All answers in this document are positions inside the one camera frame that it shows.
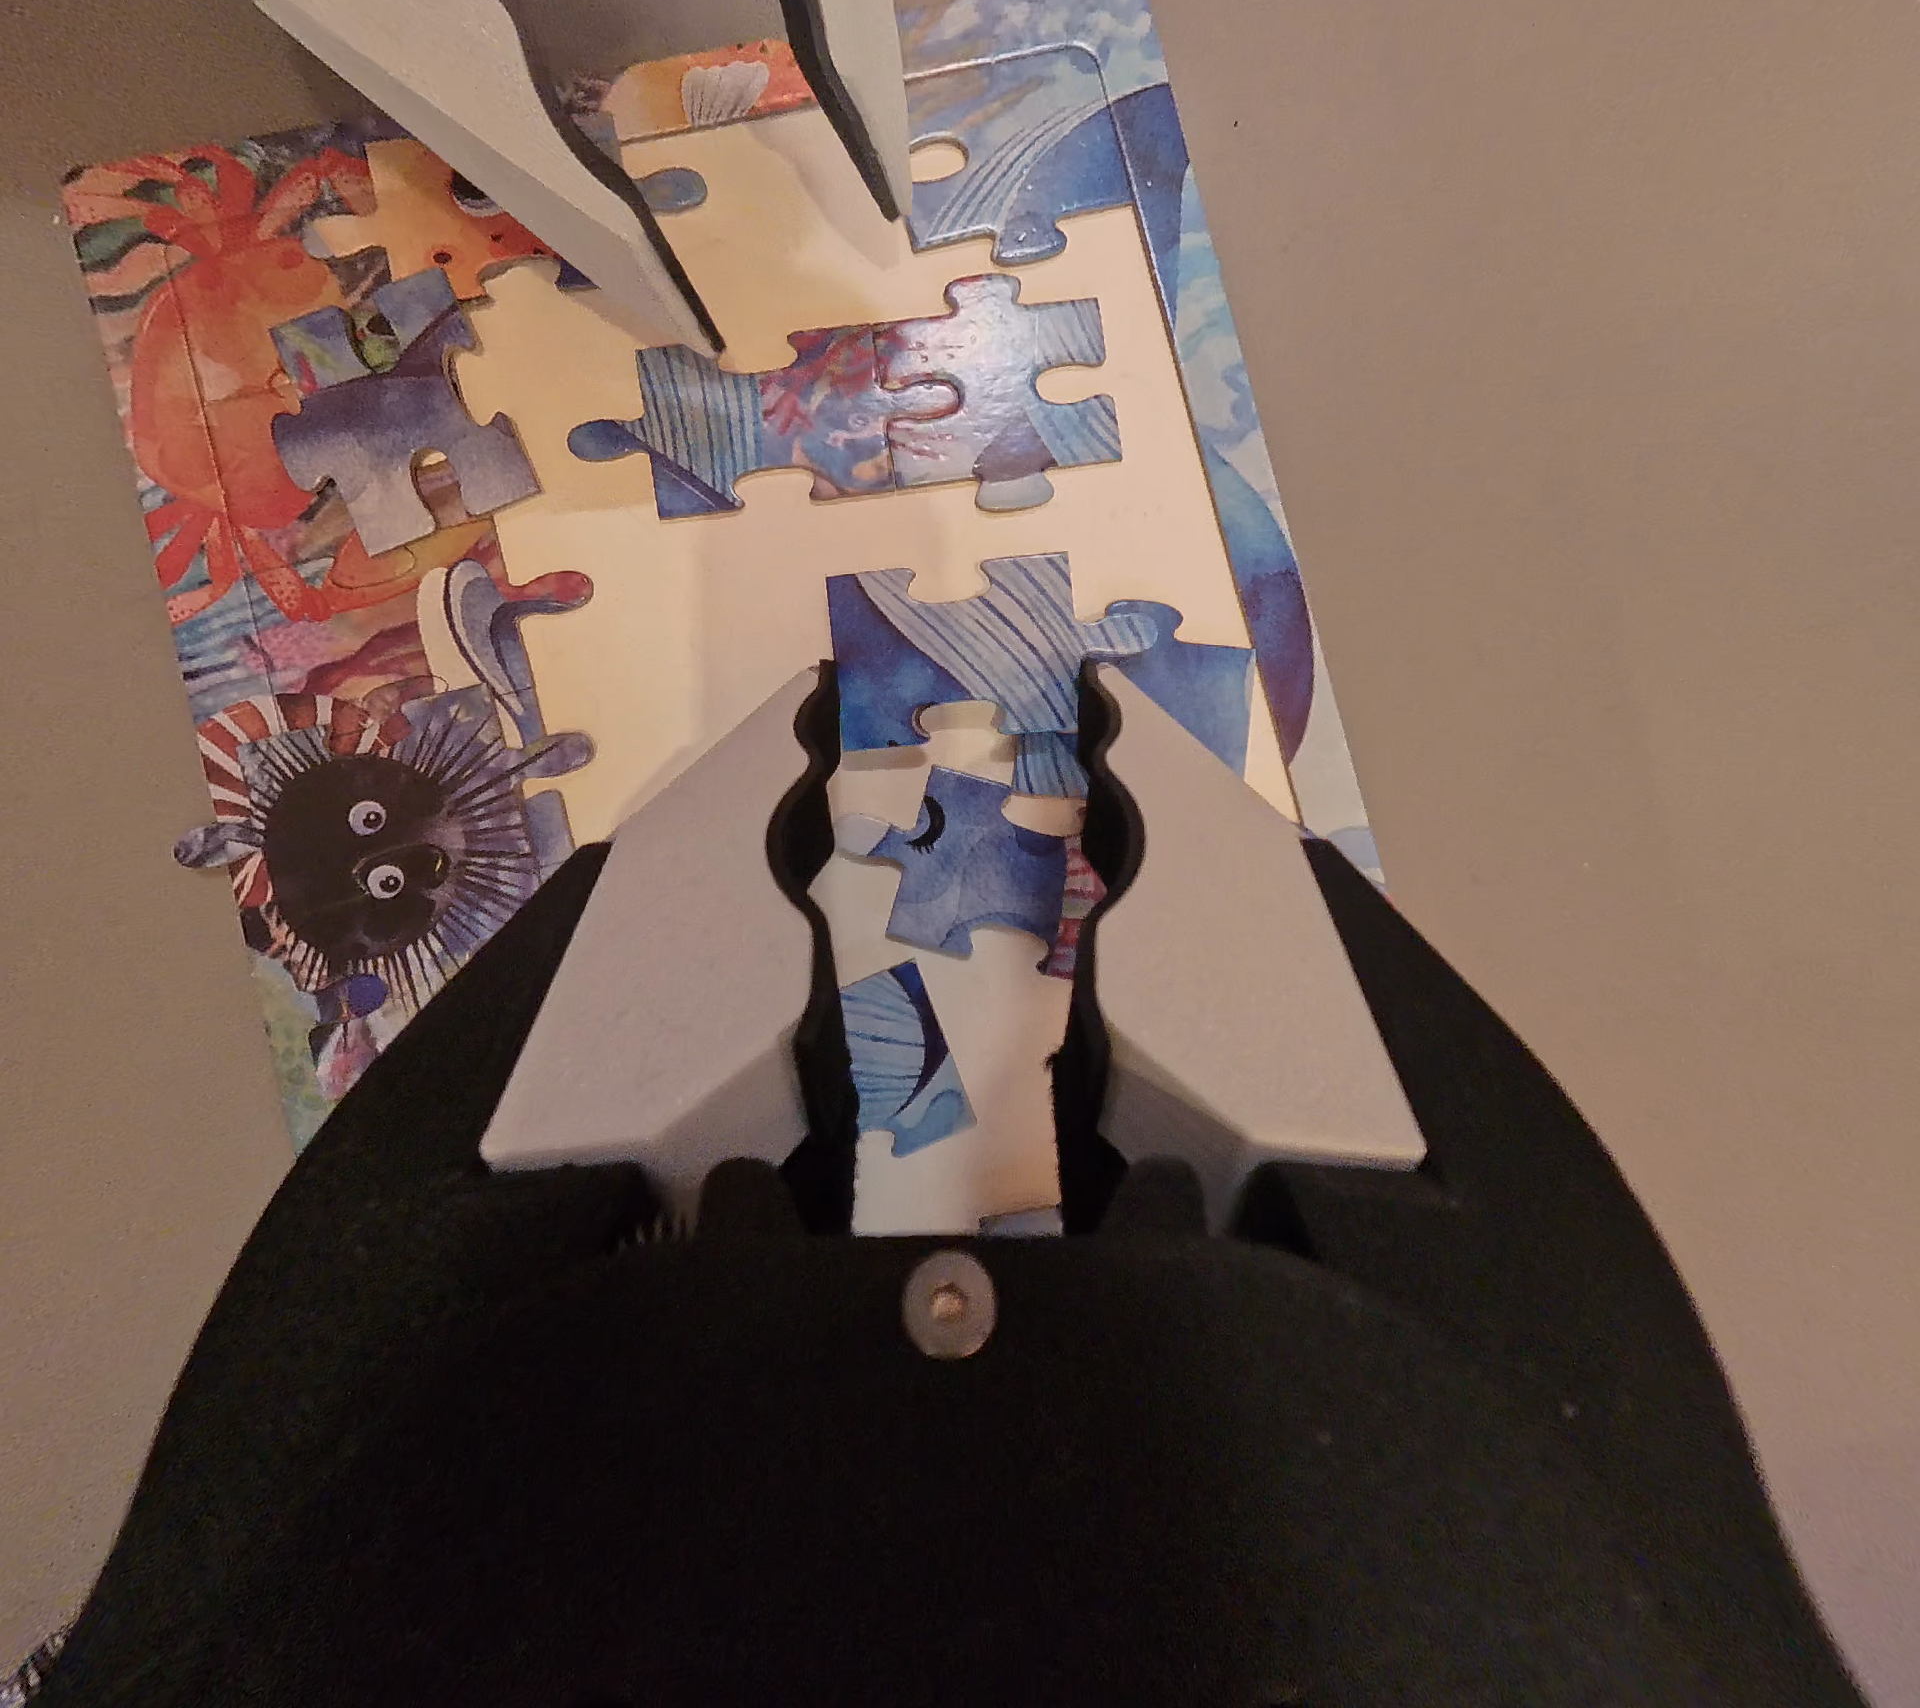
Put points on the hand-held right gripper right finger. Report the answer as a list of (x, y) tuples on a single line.
[(1245, 989)]

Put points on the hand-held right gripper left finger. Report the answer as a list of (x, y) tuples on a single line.
[(661, 989)]

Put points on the red coral purple puzzle piece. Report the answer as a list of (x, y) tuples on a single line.
[(1072, 928)]

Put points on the purple eyelash puzzle piece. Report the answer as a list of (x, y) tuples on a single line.
[(961, 869)]

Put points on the urchin green coral puzzle piece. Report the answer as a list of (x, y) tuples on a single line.
[(344, 1033)]

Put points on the black sea urchin puzzle piece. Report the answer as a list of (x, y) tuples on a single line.
[(360, 853)]

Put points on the sea print puzzle board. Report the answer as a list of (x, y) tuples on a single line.
[(705, 629)]

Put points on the lavender pink spiky puzzle piece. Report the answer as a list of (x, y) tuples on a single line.
[(390, 433)]

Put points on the dark blue whale eye piece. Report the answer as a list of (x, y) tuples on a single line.
[(1200, 702)]

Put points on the blue wave puzzle piece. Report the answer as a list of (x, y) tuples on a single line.
[(1021, 179)]

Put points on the red tipped tail puzzle piece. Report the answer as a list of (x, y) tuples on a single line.
[(495, 629)]

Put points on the blue striped whale puzzle piece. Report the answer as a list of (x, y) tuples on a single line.
[(961, 643)]

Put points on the blue red coral puzzle piece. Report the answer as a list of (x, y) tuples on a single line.
[(833, 403)]

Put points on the navy striped puzzle piece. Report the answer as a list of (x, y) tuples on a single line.
[(705, 419)]

